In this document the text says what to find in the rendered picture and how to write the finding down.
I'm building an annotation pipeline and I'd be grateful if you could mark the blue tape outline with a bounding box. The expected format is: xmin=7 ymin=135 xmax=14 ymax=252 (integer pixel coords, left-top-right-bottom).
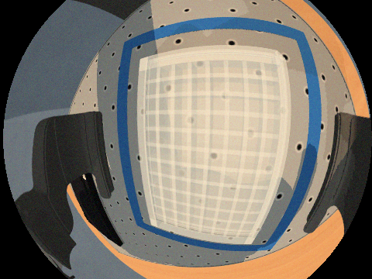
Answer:
xmin=117 ymin=17 xmax=322 ymax=251

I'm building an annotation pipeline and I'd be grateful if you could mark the black rectangular frame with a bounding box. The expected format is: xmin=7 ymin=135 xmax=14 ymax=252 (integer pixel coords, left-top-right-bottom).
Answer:
xmin=71 ymin=173 xmax=123 ymax=246

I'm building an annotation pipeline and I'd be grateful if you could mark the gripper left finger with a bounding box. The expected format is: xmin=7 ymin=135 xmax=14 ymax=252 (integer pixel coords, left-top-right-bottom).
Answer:
xmin=15 ymin=111 xmax=114 ymax=270

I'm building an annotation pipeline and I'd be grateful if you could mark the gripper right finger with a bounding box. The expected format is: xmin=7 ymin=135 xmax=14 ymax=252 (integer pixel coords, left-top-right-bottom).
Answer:
xmin=303 ymin=112 xmax=372 ymax=236

